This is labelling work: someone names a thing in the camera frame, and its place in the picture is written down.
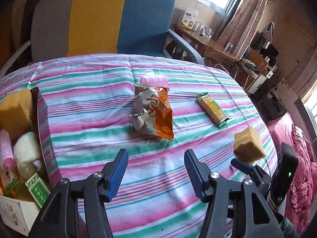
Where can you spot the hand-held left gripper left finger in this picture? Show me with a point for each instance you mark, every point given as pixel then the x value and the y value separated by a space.
pixel 118 176

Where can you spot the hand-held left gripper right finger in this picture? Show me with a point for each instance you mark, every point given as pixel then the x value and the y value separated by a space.
pixel 194 176

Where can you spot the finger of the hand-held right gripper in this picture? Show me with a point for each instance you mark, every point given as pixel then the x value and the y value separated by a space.
pixel 241 166

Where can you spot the small yellow sponge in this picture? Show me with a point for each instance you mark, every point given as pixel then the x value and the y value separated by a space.
pixel 249 143

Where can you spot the green cracker packet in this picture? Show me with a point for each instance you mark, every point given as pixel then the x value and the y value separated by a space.
pixel 211 109

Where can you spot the silver orange snack bag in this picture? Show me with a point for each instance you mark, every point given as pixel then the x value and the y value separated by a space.
pixel 158 119

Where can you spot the green white small box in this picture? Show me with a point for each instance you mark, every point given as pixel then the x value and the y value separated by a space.
pixel 37 189

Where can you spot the gold tin container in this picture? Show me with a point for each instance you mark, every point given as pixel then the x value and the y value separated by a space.
pixel 47 133

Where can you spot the white cloth roll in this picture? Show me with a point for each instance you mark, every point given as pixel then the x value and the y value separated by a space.
pixel 26 151

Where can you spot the pink ribbed bottle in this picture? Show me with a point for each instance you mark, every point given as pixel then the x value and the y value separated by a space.
pixel 153 81

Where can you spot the white printed cardboard box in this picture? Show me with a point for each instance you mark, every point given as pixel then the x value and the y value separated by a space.
pixel 14 215

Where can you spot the pink hair roller pack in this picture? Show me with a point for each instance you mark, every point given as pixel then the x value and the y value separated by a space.
pixel 6 148

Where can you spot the large yellow sponge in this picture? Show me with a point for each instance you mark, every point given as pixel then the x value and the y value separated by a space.
pixel 14 109

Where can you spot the pink blanket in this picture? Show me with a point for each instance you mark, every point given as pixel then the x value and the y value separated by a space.
pixel 302 178

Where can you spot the pink green striped tablecloth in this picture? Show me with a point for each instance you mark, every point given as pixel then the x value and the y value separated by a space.
pixel 99 133

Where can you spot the green white cloth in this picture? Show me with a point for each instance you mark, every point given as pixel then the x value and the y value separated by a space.
pixel 249 65

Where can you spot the small lidded jar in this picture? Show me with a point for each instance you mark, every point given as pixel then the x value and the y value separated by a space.
pixel 228 47

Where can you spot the black appliance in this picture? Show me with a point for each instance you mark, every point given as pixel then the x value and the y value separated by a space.
pixel 268 49

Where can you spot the wooden desk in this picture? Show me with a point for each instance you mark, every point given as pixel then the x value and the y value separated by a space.
pixel 213 45

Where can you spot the floral curtain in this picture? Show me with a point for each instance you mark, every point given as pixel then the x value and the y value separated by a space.
pixel 242 24

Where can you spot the row of clear glass cups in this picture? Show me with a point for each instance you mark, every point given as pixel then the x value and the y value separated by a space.
pixel 203 29

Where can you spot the grey yellow blue chair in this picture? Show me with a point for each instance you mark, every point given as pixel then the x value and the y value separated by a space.
pixel 99 17

